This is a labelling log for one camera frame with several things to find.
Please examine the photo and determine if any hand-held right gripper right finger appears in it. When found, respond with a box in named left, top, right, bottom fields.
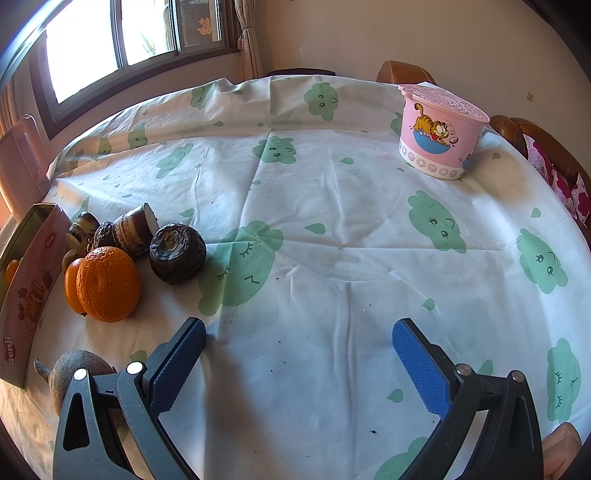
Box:
left=392, top=318, right=544, bottom=480

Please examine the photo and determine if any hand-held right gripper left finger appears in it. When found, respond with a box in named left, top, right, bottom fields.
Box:
left=53, top=316, right=207, bottom=480

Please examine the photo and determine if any pink metal tin box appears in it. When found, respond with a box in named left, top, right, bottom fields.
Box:
left=0, top=203, right=70, bottom=389

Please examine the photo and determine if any round brown radish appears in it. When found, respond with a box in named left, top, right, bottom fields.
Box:
left=34, top=350, right=125, bottom=430

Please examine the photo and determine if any large orange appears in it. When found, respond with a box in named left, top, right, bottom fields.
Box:
left=76, top=246, right=142, bottom=323

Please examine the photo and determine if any large dark round taro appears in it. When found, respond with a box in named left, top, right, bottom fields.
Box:
left=149, top=223, right=208, bottom=285

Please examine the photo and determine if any small dark round taro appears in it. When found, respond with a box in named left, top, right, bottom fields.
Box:
left=92, top=222, right=122, bottom=252

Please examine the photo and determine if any small brown round fruit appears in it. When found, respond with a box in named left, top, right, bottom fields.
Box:
left=62, top=249, right=88, bottom=273

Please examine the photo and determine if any person's leg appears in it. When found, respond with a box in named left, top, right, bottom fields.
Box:
left=540, top=422, right=583, bottom=480

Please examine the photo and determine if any white green cloud tablecloth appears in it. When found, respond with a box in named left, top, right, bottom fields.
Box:
left=0, top=74, right=591, bottom=480

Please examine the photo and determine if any dark taro stub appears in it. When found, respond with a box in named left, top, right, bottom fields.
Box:
left=69, top=211, right=100, bottom=243

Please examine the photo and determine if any pink floral cushion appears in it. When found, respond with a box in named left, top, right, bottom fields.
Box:
left=526, top=134, right=559, bottom=188
left=549, top=166, right=591, bottom=229

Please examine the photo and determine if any pink cartoon lidded cup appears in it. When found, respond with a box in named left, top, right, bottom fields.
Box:
left=397, top=83, right=491, bottom=182

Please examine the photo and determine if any brown leather sofa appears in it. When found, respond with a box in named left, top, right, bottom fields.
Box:
left=489, top=115, right=591, bottom=217

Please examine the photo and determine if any brown leather chair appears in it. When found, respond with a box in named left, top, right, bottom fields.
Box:
left=376, top=60, right=437, bottom=86

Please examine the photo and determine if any orange patterned curtain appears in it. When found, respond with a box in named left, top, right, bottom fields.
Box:
left=0, top=69, right=28, bottom=139

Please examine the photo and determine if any dark round stool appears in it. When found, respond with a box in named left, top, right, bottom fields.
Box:
left=266, top=68, right=336, bottom=77

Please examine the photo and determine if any beige tied curtain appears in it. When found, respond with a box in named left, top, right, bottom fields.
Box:
left=233, top=0, right=264, bottom=80

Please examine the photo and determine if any brown framed window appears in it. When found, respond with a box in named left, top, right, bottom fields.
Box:
left=30, top=0, right=241, bottom=139

